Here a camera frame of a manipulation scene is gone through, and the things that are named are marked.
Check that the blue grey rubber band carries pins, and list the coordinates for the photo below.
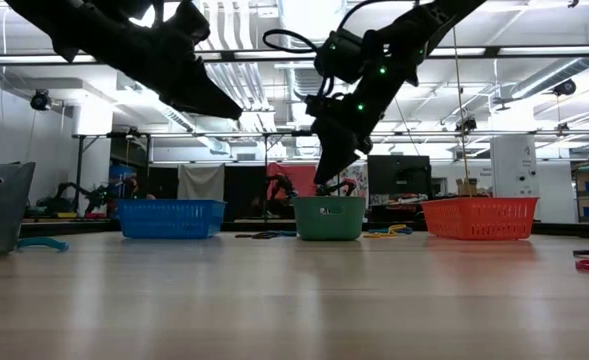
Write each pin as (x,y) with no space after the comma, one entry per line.
(406,230)

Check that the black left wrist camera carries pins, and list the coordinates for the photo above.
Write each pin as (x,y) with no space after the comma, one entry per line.
(189,22)

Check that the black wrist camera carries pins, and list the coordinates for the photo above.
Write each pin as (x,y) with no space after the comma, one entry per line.
(189,22)
(341,57)

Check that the black hanging camera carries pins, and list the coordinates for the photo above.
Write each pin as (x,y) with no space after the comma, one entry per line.
(565,88)
(40,100)

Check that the white cabinet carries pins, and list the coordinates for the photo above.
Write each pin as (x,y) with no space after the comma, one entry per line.
(514,165)

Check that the black monitor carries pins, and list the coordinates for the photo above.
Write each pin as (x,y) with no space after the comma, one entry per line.
(399,175)

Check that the orange plastic basket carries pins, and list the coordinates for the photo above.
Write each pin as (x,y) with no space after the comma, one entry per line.
(479,215)

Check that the black background frame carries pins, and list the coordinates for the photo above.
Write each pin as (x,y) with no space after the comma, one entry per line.
(274,134)

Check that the cardboard box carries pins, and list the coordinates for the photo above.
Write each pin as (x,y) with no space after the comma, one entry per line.
(471,187)

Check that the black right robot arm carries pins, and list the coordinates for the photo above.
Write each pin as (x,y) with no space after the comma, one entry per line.
(424,25)

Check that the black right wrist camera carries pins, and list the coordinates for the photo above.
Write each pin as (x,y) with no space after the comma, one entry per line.
(341,57)

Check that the floral cloth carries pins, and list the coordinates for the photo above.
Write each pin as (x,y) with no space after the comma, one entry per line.
(356,172)

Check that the black cloth panel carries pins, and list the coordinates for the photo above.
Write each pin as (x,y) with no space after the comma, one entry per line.
(244,190)

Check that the blue plastic basket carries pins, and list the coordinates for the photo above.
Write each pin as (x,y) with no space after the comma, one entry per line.
(171,220)

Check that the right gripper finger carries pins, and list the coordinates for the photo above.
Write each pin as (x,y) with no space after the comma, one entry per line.
(334,155)

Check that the blue barrel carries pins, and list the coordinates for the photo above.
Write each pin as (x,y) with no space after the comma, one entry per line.
(119,180)

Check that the green plastic basket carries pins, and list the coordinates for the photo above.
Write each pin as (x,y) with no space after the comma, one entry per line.
(329,225)

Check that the black background robot arm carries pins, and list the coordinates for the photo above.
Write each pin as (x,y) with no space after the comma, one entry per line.
(94,192)
(281,182)
(344,187)

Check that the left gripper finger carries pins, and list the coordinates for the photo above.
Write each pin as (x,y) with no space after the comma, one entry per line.
(204,95)

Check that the red cloth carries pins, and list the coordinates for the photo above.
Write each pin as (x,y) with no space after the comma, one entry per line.
(306,175)

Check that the yellow rubber band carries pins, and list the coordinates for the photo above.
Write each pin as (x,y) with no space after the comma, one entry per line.
(379,235)

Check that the grey cloth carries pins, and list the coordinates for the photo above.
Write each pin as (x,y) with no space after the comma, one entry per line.
(201,182)

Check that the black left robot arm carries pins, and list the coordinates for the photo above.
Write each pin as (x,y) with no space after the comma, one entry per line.
(74,25)

